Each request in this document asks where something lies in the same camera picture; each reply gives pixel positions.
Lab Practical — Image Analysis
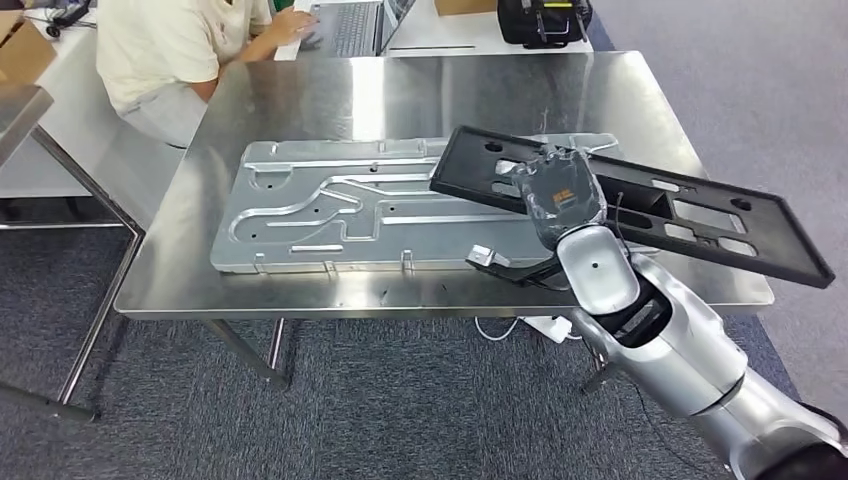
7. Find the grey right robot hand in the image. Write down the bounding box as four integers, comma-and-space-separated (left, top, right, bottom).
511, 146, 609, 253

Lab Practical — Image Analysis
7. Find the black plastic frame part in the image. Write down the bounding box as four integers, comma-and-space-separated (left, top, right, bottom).
429, 125, 836, 290

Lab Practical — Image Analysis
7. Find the stainless steel workbench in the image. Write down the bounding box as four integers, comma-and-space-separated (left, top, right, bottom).
112, 51, 776, 392

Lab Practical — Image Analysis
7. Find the white power strip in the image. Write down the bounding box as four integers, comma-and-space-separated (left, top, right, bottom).
523, 315, 574, 344

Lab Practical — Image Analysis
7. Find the grey aluminium stamped plate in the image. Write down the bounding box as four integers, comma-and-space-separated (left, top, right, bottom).
209, 132, 624, 276

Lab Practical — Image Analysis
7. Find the black bag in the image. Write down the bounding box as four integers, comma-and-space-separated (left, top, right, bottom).
496, 0, 594, 50

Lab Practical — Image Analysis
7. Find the white desk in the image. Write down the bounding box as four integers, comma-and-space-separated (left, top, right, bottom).
274, 0, 594, 61
0, 26, 188, 230

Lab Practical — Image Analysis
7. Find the brown cardboard box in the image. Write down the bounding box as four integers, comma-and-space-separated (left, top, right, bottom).
433, 0, 499, 18
0, 9, 59, 86

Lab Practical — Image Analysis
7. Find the grey laptop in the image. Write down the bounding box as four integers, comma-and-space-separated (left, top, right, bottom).
294, 0, 419, 60

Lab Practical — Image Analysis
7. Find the person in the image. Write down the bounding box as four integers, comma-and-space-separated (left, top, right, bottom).
95, 0, 319, 150

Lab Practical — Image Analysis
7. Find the steel side table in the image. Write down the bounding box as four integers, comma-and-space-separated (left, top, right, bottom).
0, 84, 147, 425

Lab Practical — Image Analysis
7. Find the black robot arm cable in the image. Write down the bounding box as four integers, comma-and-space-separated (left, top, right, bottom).
612, 192, 632, 256

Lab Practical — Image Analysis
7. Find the pale wrist camera, black bracket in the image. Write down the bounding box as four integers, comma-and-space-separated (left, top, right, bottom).
465, 245, 564, 291

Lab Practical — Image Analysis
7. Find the black power cable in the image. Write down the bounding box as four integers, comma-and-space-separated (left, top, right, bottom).
622, 380, 704, 465

